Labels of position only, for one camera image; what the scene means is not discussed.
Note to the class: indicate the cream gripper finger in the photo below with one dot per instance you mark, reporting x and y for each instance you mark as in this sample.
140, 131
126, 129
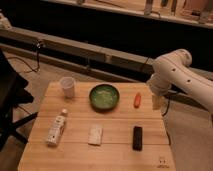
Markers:
156, 102

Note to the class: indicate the white ceramic cup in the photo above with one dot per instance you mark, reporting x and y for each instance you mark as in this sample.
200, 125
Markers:
68, 86

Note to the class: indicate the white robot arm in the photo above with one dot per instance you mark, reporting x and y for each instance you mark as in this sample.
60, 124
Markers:
173, 69

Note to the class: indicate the orange carrot toy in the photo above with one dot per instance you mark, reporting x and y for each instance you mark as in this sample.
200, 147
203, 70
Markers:
137, 100

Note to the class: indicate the black rectangular remote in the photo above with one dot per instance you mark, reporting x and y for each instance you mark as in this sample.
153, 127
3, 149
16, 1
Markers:
137, 138

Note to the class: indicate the green bowl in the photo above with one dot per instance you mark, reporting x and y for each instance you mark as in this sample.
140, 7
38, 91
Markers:
104, 97

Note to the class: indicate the white sponge block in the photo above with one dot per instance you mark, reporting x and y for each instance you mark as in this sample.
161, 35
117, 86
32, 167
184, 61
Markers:
95, 134

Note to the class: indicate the white plastic bottle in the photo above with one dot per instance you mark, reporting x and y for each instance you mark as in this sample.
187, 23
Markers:
57, 128

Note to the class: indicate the black chair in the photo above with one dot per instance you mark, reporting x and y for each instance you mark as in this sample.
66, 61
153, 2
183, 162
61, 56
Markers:
12, 93

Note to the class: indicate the long grey floor rail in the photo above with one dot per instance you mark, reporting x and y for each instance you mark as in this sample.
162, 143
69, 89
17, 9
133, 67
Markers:
92, 60

